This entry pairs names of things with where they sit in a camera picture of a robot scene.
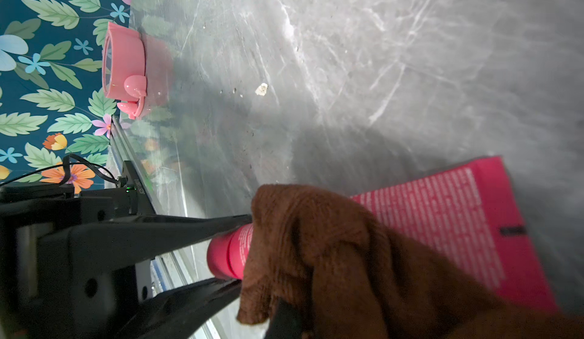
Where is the red Curaprox toothpaste tube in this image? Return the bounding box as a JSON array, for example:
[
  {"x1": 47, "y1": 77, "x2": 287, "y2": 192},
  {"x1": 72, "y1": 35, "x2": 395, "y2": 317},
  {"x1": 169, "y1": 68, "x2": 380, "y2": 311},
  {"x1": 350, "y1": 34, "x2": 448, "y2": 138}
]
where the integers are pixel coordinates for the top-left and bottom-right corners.
[{"x1": 206, "y1": 156, "x2": 560, "y2": 313}]

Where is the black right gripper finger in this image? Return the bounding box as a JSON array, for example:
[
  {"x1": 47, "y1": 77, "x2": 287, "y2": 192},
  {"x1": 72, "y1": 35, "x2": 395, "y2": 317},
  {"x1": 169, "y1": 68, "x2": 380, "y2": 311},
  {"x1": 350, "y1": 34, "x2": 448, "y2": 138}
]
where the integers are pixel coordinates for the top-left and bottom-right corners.
[{"x1": 264, "y1": 299, "x2": 303, "y2": 339}]

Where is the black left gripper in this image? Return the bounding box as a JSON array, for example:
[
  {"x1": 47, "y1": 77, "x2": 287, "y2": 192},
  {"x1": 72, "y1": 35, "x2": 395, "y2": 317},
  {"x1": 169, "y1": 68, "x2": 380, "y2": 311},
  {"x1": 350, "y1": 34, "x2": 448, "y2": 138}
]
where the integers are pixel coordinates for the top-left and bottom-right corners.
[{"x1": 1, "y1": 161, "x2": 251, "y2": 339}]

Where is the brown cloth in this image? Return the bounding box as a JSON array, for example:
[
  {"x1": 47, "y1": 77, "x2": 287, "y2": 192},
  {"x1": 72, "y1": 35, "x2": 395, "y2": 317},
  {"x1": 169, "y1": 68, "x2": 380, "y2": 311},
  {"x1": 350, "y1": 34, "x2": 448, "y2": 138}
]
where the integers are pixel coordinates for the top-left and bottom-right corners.
[{"x1": 237, "y1": 185, "x2": 583, "y2": 338}]

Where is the pink round object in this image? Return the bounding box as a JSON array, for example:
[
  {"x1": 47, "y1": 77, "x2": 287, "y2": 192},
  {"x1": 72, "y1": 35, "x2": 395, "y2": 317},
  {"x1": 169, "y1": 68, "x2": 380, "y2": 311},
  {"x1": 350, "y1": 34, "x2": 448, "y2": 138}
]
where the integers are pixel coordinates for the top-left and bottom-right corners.
[{"x1": 101, "y1": 22, "x2": 173, "y2": 120}]

